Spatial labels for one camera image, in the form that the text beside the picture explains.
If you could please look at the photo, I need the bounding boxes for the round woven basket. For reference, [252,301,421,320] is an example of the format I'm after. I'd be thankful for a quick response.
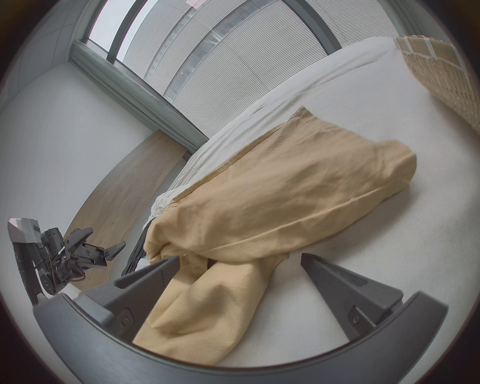
[394,35,480,128]

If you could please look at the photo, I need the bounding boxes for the white garment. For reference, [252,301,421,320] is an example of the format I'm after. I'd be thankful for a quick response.
[142,187,196,229]

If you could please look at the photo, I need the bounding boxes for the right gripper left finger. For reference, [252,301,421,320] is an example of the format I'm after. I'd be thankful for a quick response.
[76,256,181,341]

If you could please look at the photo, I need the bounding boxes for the tan shorts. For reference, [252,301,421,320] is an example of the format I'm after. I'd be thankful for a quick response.
[133,106,418,366]

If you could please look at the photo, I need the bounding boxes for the black garment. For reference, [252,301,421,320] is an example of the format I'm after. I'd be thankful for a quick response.
[122,221,151,276]

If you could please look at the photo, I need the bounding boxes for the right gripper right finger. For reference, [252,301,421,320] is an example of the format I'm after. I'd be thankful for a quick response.
[301,253,404,343]

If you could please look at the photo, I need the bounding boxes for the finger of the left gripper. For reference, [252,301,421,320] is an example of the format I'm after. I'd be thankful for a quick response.
[102,241,127,262]
[64,227,94,244]

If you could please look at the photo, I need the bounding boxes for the bed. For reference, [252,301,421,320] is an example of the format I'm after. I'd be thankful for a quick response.
[64,35,480,368]

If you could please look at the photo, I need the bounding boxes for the window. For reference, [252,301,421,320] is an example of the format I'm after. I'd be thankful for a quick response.
[88,0,391,151]

